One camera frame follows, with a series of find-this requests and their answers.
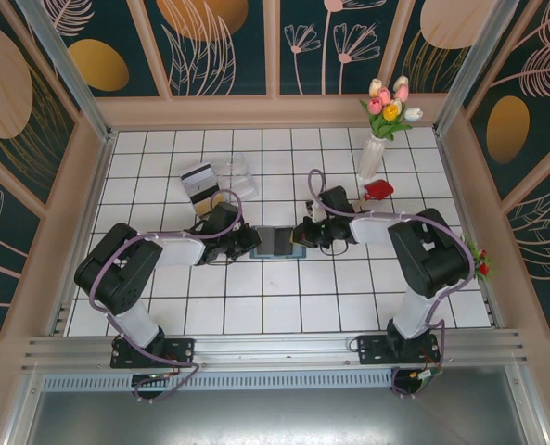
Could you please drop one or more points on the dark grey credit card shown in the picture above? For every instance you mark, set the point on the dark grey credit card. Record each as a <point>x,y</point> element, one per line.
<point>265,241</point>

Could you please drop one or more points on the black credit card gold chip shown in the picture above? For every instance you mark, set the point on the black credit card gold chip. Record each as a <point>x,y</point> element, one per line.
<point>284,241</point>

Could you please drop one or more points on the blue card holder wallet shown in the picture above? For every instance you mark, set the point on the blue card holder wallet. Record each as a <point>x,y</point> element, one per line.
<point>279,256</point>

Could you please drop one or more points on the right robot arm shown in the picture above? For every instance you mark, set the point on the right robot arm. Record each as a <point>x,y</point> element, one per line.
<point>432,255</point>

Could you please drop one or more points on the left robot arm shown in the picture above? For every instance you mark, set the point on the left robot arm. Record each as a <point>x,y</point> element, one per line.
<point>117,269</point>

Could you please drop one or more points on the gold magnetic-stripe card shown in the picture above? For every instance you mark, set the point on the gold magnetic-stripe card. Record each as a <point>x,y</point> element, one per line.
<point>205,206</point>

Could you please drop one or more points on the clear acrylic holder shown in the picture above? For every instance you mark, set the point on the clear acrylic holder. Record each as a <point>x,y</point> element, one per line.
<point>237,178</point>

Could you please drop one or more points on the silver magnetic-stripe card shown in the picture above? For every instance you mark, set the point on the silver magnetic-stripe card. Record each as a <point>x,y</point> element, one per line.
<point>198,176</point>

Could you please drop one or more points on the red toy shovel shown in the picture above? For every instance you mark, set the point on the red toy shovel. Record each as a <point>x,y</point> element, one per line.
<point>379,189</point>

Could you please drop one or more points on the white ribbed vase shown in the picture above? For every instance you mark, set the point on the white ribbed vase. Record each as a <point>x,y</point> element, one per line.
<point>371,160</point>

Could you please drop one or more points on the artificial tulip bouquet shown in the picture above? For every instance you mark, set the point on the artificial tulip bouquet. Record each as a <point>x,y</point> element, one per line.
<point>388,111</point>

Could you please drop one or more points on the small red flower plant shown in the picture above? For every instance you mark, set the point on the small red flower plant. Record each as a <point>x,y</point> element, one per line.
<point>481,259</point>

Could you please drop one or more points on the grey metal panel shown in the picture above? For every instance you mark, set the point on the grey metal panel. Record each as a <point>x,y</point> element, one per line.
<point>274,417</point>

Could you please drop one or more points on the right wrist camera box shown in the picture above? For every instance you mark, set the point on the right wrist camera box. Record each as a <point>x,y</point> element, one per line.
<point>315,211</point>

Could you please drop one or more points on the aluminium mounting rail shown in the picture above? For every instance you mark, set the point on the aluminium mounting rail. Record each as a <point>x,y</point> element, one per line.
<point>274,347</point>

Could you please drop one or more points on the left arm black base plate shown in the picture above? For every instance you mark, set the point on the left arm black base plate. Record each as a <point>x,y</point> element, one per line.
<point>177,352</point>

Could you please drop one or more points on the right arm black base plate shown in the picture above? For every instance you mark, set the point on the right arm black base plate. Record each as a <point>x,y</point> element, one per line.
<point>372,350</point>

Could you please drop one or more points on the aluminium frame post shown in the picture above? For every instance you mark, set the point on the aluminium frame post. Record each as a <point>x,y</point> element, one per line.
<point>473,60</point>
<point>72,69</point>

